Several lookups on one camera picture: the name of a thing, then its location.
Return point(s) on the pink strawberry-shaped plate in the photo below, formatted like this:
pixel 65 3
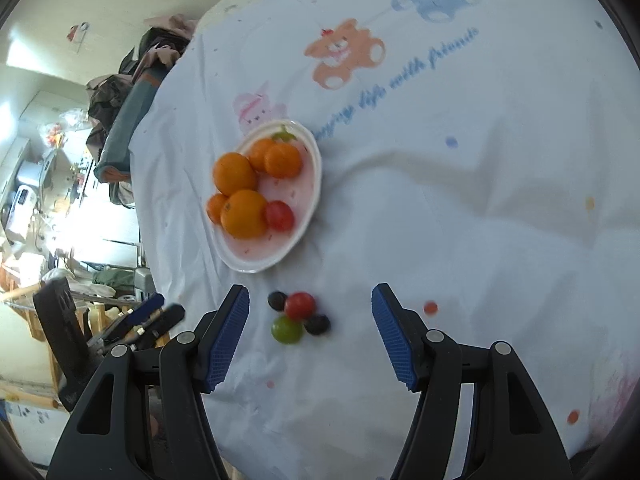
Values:
pixel 301 194

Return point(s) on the large orange front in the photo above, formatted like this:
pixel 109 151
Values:
pixel 243 215

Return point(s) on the pile of clothes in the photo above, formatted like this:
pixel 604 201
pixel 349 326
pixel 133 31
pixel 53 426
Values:
pixel 163 43

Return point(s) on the large orange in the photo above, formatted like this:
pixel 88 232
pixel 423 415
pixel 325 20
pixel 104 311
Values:
pixel 233 172
pixel 243 215

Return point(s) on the small mandarin by leaf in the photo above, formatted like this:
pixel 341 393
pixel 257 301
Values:
pixel 257 153

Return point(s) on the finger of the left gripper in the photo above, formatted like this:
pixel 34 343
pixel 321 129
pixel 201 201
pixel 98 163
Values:
pixel 151 331
pixel 125 322

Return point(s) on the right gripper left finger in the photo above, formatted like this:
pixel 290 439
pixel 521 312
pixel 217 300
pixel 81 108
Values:
pixel 108 435

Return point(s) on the small mandarin orange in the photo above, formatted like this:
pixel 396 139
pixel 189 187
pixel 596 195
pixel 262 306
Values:
pixel 214 207

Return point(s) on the red cherry tomato in plate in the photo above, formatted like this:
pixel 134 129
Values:
pixel 279 216

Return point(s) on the large orange back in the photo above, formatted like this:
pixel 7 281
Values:
pixel 233 172

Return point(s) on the medium mandarin orange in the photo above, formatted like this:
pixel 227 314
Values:
pixel 283 161

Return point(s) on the red cherry tomato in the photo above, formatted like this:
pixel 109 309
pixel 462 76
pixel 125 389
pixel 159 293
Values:
pixel 300 306
pixel 279 216

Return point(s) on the white cartoon bed sheet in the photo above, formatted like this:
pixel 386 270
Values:
pixel 479 154

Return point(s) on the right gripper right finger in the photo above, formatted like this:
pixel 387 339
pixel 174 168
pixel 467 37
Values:
pixel 512 434

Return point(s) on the dark purple cherry tomato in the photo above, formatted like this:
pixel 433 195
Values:
pixel 317 324

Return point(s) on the teal orange folded blanket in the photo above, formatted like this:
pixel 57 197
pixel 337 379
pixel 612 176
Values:
pixel 114 163

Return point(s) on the green cherry tomato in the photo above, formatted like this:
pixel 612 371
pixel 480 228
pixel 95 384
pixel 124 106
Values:
pixel 287 331

